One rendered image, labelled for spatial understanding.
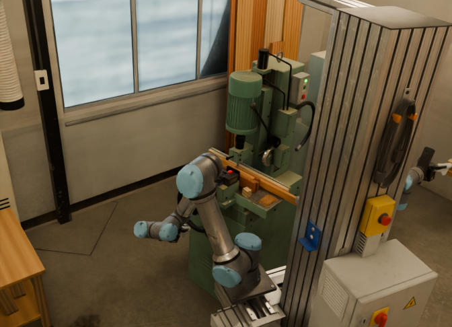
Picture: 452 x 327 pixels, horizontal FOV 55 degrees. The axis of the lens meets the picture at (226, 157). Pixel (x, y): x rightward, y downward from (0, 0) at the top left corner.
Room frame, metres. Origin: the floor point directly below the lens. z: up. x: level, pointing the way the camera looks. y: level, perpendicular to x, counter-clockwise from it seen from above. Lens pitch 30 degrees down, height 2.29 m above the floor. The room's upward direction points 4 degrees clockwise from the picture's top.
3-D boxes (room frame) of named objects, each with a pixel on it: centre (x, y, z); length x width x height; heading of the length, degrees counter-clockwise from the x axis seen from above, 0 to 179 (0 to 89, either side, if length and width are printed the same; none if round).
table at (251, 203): (2.10, -0.04, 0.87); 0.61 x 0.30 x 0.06; 50
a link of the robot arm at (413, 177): (1.76, -0.85, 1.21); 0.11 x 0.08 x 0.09; 131
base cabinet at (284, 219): (2.30, -0.15, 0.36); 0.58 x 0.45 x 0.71; 140
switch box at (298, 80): (2.37, -0.39, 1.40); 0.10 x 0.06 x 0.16; 140
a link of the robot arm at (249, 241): (1.45, -0.12, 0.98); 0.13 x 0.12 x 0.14; 152
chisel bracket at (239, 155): (2.22, -0.09, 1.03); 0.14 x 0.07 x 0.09; 140
